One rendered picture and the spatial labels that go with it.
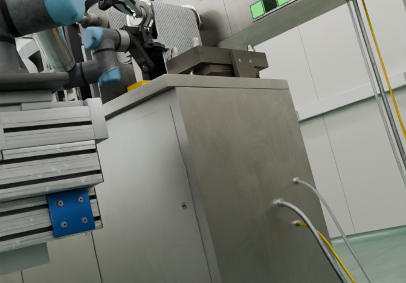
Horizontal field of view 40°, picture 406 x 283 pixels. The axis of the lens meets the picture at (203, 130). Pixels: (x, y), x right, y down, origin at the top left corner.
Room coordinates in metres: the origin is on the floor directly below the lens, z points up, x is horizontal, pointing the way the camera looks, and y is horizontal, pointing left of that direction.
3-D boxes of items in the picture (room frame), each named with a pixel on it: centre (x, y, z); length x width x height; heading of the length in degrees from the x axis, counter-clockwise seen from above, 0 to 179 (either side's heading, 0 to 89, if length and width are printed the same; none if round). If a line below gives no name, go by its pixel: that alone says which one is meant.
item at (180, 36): (2.06, 0.00, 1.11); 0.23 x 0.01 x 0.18; 140
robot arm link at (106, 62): (1.76, 0.27, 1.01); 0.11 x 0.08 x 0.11; 90
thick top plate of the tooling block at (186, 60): (2.01, -0.12, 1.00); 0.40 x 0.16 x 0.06; 140
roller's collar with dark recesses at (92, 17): (2.14, 0.33, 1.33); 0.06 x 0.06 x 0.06; 50
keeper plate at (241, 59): (1.96, -0.20, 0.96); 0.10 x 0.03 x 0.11; 140
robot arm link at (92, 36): (1.75, 0.25, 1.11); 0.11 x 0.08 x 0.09; 140
